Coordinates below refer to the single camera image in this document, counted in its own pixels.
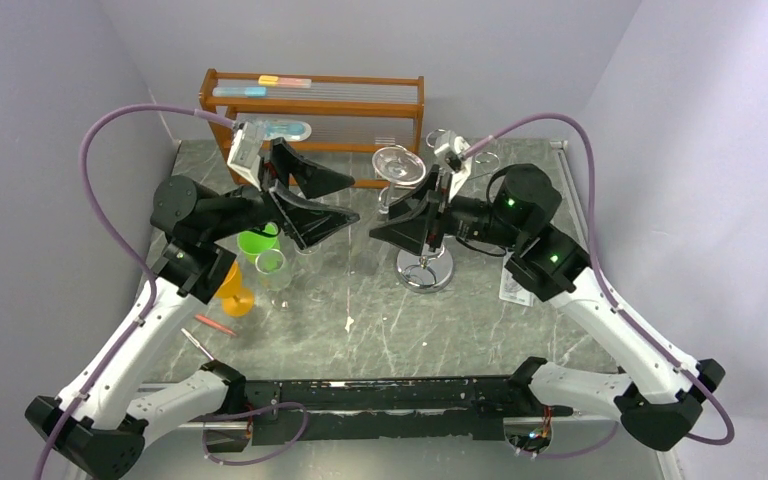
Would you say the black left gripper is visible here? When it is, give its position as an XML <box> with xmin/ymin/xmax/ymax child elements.
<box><xmin>209</xmin><ymin>140</ymin><xmax>363</xmax><ymax>250</ymax></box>

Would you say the clear stemmed wine glass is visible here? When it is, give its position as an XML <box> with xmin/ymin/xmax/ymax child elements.
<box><xmin>371</xmin><ymin>145</ymin><xmax>426</xmax><ymax>215</ymax></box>

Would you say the clear wide wine glass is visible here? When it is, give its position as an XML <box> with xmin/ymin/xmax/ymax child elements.
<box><xmin>255</xmin><ymin>249</ymin><xmax>292</xmax><ymax>310</ymax></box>

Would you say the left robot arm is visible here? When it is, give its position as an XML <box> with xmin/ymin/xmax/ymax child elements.
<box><xmin>25</xmin><ymin>138</ymin><xmax>358</xmax><ymax>479</ymax></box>

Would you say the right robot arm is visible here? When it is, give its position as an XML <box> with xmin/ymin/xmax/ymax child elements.
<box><xmin>370</xmin><ymin>164</ymin><xmax>725</xmax><ymax>451</ymax></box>

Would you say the chrome wine glass rack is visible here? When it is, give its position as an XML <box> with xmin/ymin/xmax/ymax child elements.
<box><xmin>378</xmin><ymin>130</ymin><xmax>479</xmax><ymax>294</ymax></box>

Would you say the green plastic goblet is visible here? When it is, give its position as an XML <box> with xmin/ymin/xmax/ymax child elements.
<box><xmin>236</xmin><ymin>222</ymin><xmax>280</xmax><ymax>264</ymax></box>

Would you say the orange wooden shelf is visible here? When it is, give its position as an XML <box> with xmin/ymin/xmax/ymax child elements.
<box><xmin>199</xmin><ymin>68</ymin><xmax>426</xmax><ymax>155</ymax></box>

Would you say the orange plastic goblet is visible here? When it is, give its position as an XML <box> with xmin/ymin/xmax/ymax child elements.
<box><xmin>215</xmin><ymin>261</ymin><xmax>255</xmax><ymax>317</ymax></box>

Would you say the white packaged ruler card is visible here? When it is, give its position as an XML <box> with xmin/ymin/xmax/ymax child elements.
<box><xmin>498</xmin><ymin>255</ymin><xmax>534</xmax><ymax>307</ymax></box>

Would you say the yellow pink eraser bar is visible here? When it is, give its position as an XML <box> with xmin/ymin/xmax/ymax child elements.
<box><xmin>258</xmin><ymin>75</ymin><xmax>312</xmax><ymax>89</ymax></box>

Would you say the blue eraser bar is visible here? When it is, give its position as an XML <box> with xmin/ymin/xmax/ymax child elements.
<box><xmin>212</xmin><ymin>86</ymin><xmax>268</xmax><ymax>98</ymax></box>

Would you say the red pen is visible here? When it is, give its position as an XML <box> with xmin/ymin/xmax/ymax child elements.
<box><xmin>194</xmin><ymin>314</ymin><xmax>237</xmax><ymax>337</ymax></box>

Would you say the silver red-tipped pen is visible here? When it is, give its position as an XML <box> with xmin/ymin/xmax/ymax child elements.
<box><xmin>180</xmin><ymin>328</ymin><xmax>215</xmax><ymax>361</ymax></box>

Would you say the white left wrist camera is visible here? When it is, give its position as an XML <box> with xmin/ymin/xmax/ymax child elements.
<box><xmin>226</xmin><ymin>120</ymin><xmax>266</xmax><ymax>190</ymax></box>

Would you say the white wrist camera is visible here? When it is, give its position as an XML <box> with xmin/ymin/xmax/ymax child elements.
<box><xmin>432</xmin><ymin>130</ymin><xmax>473</xmax><ymax>197</ymax></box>
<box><xmin>226</xmin><ymin>120</ymin><xmax>266</xmax><ymax>190</ymax></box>

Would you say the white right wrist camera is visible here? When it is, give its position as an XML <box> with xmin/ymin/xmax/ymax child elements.
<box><xmin>432</xmin><ymin>130</ymin><xmax>473</xmax><ymax>197</ymax></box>

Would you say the aluminium side rail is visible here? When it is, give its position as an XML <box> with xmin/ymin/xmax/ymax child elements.
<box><xmin>549</xmin><ymin>140</ymin><xmax>589</xmax><ymax>252</ymax></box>

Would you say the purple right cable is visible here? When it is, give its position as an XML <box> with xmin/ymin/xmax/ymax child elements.
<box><xmin>463</xmin><ymin>111</ymin><xmax>736</xmax><ymax>446</ymax></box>

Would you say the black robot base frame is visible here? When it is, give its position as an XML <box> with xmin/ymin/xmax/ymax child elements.
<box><xmin>200</xmin><ymin>360</ymin><xmax>572</xmax><ymax>446</ymax></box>

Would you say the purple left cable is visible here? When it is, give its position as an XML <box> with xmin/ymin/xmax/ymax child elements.
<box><xmin>31</xmin><ymin>103</ymin><xmax>236</xmax><ymax>480</ymax></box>

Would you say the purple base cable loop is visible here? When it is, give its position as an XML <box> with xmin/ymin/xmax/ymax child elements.
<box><xmin>201</xmin><ymin>402</ymin><xmax>310</xmax><ymax>467</ymax></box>

